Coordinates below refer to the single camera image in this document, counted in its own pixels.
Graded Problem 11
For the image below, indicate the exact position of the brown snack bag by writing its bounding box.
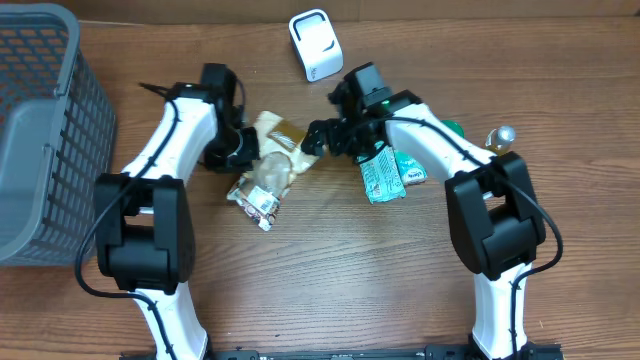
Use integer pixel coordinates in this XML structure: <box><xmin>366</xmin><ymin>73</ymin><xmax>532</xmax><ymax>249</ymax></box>
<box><xmin>227</xmin><ymin>111</ymin><xmax>319</xmax><ymax>231</ymax></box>

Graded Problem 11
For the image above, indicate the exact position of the teal wipes packet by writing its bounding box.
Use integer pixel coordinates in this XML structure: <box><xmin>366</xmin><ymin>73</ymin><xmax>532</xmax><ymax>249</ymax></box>
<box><xmin>357</xmin><ymin>141</ymin><xmax>406</xmax><ymax>204</ymax></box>

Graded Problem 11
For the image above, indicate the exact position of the small teal carton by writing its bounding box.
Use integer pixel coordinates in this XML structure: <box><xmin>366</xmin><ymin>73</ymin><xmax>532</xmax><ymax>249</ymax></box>
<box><xmin>394</xmin><ymin>150</ymin><xmax>428</xmax><ymax>186</ymax></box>

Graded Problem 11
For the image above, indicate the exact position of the green lid jar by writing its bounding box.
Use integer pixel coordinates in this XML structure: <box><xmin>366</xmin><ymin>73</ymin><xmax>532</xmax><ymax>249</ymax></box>
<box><xmin>442</xmin><ymin>120</ymin><xmax>465</xmax><ymax>138</ymax></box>

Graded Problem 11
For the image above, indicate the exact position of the yellow dish soap bottle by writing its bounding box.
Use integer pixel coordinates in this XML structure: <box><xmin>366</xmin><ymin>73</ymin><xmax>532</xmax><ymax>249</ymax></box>
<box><xmin>485</xmin><ymin>125</ymin><xmax>516</xmax><ymax>156</ymax></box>

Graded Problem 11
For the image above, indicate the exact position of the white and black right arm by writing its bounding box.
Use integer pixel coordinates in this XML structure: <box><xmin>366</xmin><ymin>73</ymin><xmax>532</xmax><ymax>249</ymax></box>
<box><xmin>301</xmin><ymin>63</ymin><xmax>559</xmax><ymax>359</ymax></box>

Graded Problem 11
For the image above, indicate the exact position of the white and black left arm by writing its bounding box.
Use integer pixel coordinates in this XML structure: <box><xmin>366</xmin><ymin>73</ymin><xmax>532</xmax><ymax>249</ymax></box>
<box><xmin>74</xmin><ymin>63</ymin><xmax>259</xmax><ymax>359</ymax></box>

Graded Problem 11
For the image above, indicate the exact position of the white barcode scanner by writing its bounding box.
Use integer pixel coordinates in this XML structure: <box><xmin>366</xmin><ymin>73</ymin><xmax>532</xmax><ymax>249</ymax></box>
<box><xmin>288</xmin><ymin>8</ymin><xmax>344</xmax><ymax>82</ymax></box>

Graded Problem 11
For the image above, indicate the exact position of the grey plastic mesh basket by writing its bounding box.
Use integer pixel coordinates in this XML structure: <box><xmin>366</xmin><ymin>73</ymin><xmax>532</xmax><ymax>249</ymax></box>
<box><xmin>1</xmin><ymin>4</ymin><xmax>117</xmax><ymax>266</ymax></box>

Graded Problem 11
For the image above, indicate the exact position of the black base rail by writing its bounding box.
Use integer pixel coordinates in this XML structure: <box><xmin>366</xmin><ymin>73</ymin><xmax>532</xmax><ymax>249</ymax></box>
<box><xmin>119</xmin><ymin>343</ymin><xmax>566</xmax><ymax>360</ymax></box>

